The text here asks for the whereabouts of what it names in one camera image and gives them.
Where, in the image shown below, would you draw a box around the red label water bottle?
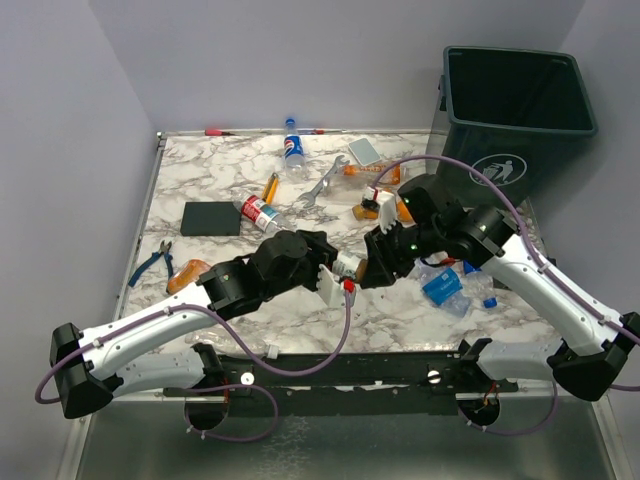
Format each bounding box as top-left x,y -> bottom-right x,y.
232,193 -> 295,235

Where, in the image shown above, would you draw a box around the Starbucks coffee bottle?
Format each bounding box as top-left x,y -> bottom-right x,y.
331,251 -> 368,283

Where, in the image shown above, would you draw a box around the Pepsi bottle right side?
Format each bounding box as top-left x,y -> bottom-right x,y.
463,261 -> 498,309

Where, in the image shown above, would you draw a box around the black foam pad left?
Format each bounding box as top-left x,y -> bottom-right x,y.
180,202 -> 241,237

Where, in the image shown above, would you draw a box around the upright Pepsi bottle far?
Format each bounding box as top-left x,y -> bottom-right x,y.
283,117 -> 308,181

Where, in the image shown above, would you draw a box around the light blue label bottle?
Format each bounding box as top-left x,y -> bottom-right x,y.
416,262 -> 471,318

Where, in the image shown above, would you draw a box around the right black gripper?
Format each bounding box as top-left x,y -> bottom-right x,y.
360,218 -> 442,288

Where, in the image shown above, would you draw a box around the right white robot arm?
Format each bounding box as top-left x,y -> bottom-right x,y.
359,174 -> 639,401

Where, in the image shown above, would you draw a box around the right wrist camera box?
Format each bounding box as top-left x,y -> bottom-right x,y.
361,186 -> 398,234

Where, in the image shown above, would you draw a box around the red marker pen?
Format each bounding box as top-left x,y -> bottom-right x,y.
203,129 -> 236,137

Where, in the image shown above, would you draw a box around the yellow utility knife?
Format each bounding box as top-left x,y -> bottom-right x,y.
261,172 -> 279,204

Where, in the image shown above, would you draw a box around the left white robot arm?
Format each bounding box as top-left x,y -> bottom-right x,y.
49,230 -> 344,419

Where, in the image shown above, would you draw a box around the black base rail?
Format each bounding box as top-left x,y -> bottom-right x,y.
209,350 -> 501,417

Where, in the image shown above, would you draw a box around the white power bank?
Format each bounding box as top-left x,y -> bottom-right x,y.
348,138 -> 381,166

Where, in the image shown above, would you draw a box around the plain orange juice bottle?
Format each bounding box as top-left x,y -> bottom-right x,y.
396,200 -> 413,223

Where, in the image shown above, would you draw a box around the orange juice bottle patterned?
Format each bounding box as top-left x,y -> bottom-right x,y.
351,203 -> 379,221

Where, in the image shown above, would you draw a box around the dark green plastic bin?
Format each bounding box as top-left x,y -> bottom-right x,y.
427,46 -> 598,207

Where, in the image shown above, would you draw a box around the silver wrench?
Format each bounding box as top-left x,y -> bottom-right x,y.
298,155 -> 350,209

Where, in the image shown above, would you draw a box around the large orange drink bottle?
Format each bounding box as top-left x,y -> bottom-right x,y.
166,259 -> 211,295

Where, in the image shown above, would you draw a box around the clear crushed bottle front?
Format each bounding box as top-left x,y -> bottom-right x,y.
189,329 -> 281,360

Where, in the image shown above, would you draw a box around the crushed orange label bottle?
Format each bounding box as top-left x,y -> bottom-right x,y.
339,162 -> 404,186

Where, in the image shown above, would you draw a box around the blue handled pliers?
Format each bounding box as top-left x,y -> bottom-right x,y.
127,239 -> 175,294

